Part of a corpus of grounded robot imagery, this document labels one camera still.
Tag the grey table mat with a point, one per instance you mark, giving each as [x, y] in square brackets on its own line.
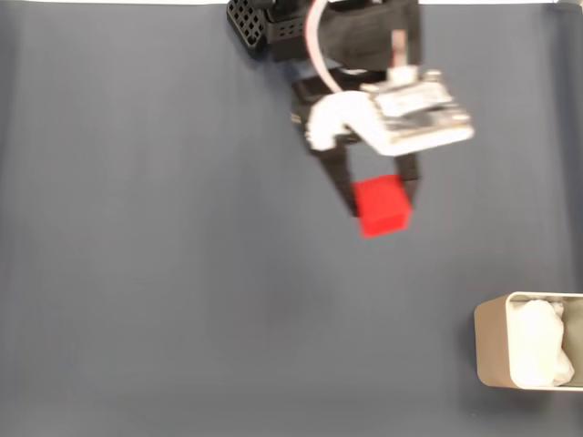
[182, 273]

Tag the white rounded box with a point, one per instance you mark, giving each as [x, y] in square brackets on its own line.
[489, 341]

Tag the red cube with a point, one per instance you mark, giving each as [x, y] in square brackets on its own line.
[380, 205]

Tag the white crumpled cloth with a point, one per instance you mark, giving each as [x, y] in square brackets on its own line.
[537, 341]

